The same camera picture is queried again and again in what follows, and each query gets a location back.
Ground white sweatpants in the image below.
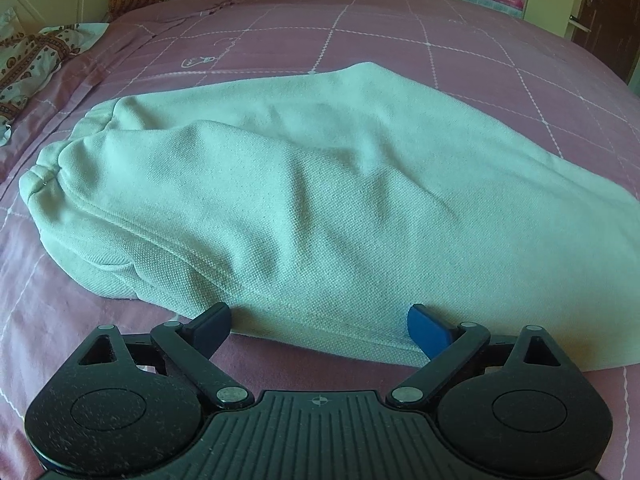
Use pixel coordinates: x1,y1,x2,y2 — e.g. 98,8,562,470
18,63,639,370

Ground heart patterned white pillow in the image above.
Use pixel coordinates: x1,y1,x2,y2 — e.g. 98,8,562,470
1,6,108,146

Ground pink checked bed sheet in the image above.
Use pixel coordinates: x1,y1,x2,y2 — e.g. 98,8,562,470
1,0,639,479

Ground brown wooden door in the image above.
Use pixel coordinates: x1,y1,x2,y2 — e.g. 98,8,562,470
570,0,639,84

